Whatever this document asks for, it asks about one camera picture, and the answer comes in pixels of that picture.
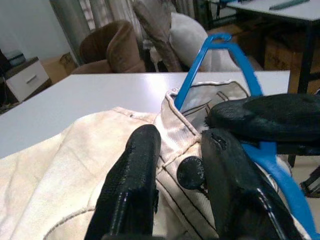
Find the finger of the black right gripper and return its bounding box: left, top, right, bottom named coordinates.
left=204, top=93, right=320, bottom=142
left=239, top=138, right=320, bottom=157

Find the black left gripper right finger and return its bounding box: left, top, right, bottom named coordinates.
left=201, top=128, right=305, bottom=240

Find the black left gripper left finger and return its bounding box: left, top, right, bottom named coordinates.
left=86, top=124, right=162, bottom=240

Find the blue plastic clothes hanger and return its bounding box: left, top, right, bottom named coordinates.
left=172, top=32, right=317, bottom=240

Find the cream denim jacket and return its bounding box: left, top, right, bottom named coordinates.
left=0, top=79, right=313, bottom=240

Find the teal clothes hanger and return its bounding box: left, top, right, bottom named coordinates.
left=269, top=0, right=304, bottom=11

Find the cardboard box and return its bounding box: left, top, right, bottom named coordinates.
left=41, top=51, right=77, bottom=85
left=263, top=34, right=301, bottom=72

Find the white cushion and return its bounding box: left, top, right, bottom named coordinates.
left=169, top=11, right=265, bottom=73

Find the brown armchair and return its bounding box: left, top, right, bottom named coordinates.
left=71, top=19, right=147, bottom=75

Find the brown and white TV cabinet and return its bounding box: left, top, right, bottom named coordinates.
left=0, top=56, right=51, bottom=103

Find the brown grey draped cloth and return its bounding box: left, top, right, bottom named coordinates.
left=132, top=0, right=185, bottom=73

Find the teal box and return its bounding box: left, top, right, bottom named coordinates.
left=6, top=51, right=26, bottom=66

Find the grey curtain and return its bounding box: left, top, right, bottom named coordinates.
left=48, top=0, right=141, bottom=53

